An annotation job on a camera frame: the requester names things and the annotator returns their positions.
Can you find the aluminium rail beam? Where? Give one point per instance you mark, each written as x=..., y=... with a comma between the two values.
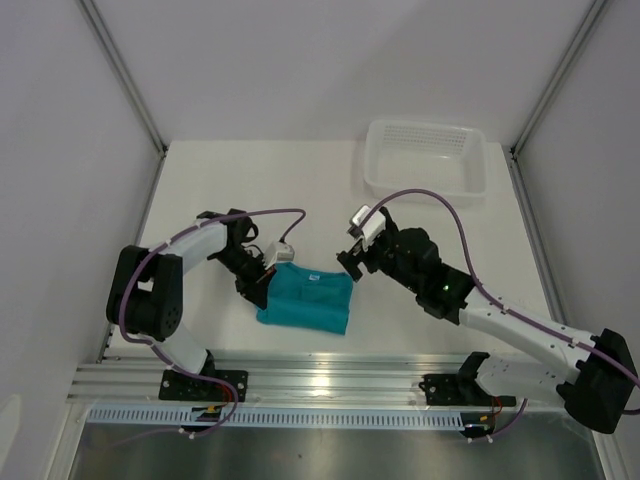
x=295, y=380

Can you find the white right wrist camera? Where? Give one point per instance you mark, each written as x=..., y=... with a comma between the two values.
x=366, y=225

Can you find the aluminium frame post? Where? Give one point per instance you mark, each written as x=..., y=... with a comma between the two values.
x=119, y=68
x=560, y=73

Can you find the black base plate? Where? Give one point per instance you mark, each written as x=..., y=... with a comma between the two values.
x=175, y=386
x=446, y=390

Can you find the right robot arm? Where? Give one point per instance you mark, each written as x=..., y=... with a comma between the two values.
x=590, y=376

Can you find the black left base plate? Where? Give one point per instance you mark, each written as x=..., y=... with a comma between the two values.
x=175, y=386

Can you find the white perforated plastic basket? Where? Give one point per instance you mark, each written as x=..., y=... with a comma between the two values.
x=449, y=160

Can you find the white slotted cable duct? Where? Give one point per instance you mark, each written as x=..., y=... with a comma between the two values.
x=278, y=417

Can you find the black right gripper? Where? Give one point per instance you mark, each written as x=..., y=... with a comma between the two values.
x=359, y=255

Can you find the left aluminium frame post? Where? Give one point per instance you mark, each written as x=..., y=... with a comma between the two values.
x=119, y=68

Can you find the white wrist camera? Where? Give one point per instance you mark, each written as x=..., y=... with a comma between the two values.
x=366, y=225
x=278, y=252

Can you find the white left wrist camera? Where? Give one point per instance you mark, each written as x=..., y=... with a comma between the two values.
x=278, y=252

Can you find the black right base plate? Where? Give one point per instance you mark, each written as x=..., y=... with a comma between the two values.
x=446, y=390

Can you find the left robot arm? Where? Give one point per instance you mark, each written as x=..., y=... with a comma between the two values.
x=146, y=300

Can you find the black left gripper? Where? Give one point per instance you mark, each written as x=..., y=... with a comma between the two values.
x=255, y=288

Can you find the teal t shirt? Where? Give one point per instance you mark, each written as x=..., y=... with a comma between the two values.
x=304, y=298

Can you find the right aluminium frame post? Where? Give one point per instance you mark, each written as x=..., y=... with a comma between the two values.
x=560, y=73

